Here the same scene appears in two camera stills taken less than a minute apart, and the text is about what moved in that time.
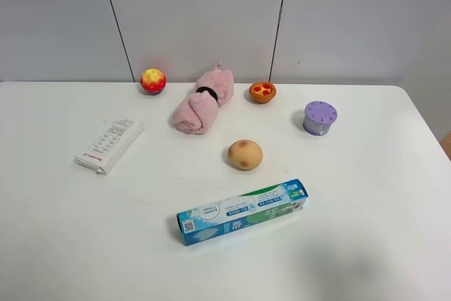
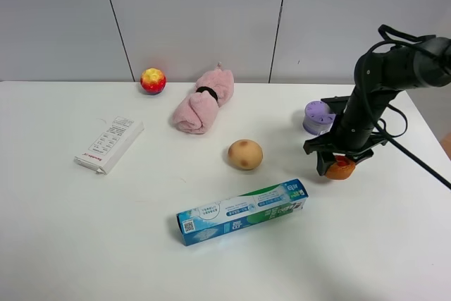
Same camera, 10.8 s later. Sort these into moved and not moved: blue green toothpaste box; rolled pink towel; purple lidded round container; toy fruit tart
Moved: toy fruit tart
Not moved: purple lidded round container; blue green toothpaste box; rolled pink towel
